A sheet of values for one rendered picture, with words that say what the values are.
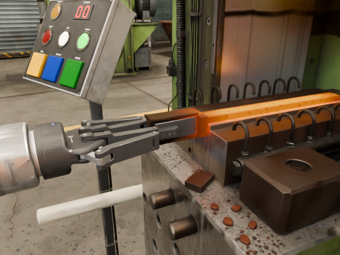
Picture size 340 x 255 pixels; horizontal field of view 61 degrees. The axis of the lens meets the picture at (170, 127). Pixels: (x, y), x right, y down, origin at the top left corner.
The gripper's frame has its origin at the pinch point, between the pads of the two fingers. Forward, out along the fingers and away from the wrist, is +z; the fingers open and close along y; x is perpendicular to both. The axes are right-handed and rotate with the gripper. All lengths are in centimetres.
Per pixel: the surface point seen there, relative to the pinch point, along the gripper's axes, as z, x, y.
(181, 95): 17.6, -6.3, -32.8
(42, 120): -28, -99, -298
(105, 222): -6, -62, -56
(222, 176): 5.1, -6.9, 7.1
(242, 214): 3.6, -8.4, 14.1
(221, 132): 6.5, -0.8, 4.1
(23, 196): -45, -99, -149
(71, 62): -9.9, 4.0, -45.3
